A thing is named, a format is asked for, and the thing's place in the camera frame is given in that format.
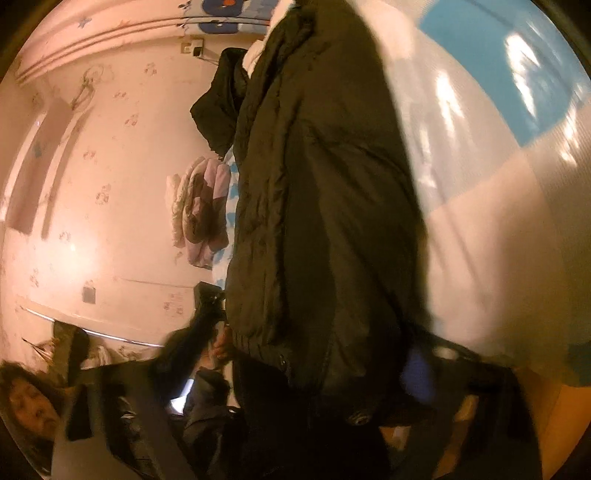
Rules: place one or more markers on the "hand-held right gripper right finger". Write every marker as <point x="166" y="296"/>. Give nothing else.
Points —
<point x="418" y="374"/>

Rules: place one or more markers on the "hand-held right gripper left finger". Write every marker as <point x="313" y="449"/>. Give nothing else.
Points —
<point x="152" y="415"/>

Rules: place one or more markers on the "dark green puffer jacket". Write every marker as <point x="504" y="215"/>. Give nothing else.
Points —
<point x="323" y="207"/>

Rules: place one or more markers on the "person's left hand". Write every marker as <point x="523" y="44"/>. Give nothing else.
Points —
<point x="220" y="346"/>

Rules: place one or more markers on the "person's dark coat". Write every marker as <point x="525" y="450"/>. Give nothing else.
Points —
<point x="207" y="424"/>

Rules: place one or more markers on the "pink and brown quilted jacket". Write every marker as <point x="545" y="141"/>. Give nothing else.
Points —
<point x="205" y="217"/>

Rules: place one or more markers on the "person's head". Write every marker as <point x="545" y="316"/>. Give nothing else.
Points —
<point x="27" y="406"/>

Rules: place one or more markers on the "dark hooded jacket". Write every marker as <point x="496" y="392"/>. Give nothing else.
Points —
<point x="217" y="110"/>

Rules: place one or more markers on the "blue and white checked blanket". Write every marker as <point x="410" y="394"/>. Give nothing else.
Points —
<point x="485" y="184"/>

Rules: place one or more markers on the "whale print curtain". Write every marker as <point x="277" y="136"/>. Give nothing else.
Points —
<point x="217" y="11"/>

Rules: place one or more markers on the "dark wall switch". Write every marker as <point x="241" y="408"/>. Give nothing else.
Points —
<point x="89" y="294"/>

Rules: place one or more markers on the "white wall outlet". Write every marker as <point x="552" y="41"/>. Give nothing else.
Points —
<point x="194" y="47"/>

